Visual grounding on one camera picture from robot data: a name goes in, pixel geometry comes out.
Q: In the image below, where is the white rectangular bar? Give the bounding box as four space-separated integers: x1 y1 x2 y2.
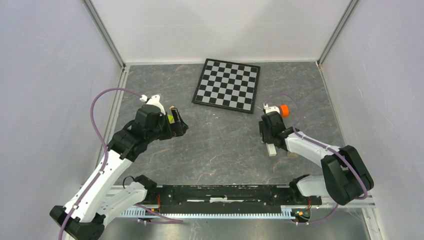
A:
266 143 277 157

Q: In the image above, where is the beige remote control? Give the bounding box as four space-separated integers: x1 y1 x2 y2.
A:
286 151 299 158

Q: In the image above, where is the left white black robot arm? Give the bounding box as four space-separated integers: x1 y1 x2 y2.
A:
49 104 189 240

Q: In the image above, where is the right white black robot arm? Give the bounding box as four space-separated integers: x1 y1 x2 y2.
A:
258 111 375 206

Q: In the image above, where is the yellow green lego stack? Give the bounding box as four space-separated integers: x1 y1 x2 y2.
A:
167 114 175 124

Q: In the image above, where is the orange tape roll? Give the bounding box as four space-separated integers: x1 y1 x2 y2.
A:
279 104 290 118

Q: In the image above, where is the black white chessboard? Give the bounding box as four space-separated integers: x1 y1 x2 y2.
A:
192 58 261 114

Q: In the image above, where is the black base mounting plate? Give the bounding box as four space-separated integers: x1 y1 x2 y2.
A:
140 184 322 214

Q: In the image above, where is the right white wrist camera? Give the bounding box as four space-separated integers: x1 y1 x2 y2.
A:
263 103 281 114

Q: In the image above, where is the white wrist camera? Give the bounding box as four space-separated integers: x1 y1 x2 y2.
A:
139 94 166 115
263 103 281 114

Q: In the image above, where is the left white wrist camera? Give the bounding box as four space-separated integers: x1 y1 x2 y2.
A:
139 94 166 115

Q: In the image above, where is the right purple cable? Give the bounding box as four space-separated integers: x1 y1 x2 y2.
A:
264 92 369 225

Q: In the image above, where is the aluminium frame rail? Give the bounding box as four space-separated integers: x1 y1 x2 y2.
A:
320 193 376 208

